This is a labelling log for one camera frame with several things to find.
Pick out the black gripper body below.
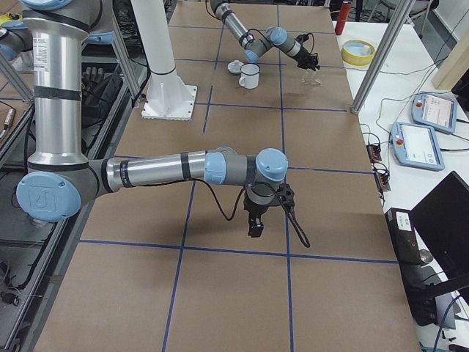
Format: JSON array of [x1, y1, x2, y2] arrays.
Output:
[[243, 185, 295, 238], [295, 49, 319, 70]]

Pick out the clear glass funnel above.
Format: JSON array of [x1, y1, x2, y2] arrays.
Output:
[[301, 69, 322, 86]]

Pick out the yellow rimmed bowl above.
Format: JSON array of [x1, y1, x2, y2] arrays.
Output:
[[341, 40, 376, 66]]

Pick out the white enamel mug blue rim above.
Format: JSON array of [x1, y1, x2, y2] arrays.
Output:
[[238, 63, 260, 89]]

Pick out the red cylinder tube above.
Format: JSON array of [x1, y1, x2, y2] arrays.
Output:
[[334, 0, 352, 36]]

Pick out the white ceramic lid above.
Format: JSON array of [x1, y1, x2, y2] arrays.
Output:
[[227, 59, 244, 75]]

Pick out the near teach pendant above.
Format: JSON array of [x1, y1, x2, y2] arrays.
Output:
[[391, 122, 445, 171]]

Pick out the teach pendant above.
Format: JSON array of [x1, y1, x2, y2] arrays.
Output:
[[391, 122, 445, 171], [411, 92, 457, 134]]

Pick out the far teach pendant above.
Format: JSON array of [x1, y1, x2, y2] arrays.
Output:
[[411, 92, 457, 134]]

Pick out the black monitor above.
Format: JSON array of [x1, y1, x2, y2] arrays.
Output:
[[409, 170, 469, 294]]

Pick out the black computer box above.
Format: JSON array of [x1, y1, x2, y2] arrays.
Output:
[[385, 207, 459, 327]]

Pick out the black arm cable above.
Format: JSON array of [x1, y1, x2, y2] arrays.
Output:
[[240, 29, 316, 56], [193, 179, 311, 249]]

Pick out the aluminium frame post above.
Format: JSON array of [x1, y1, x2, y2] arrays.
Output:
[[351, 0, 416, 114]]

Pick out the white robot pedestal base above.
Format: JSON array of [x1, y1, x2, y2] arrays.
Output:
[[131, 0, 197, 121]]

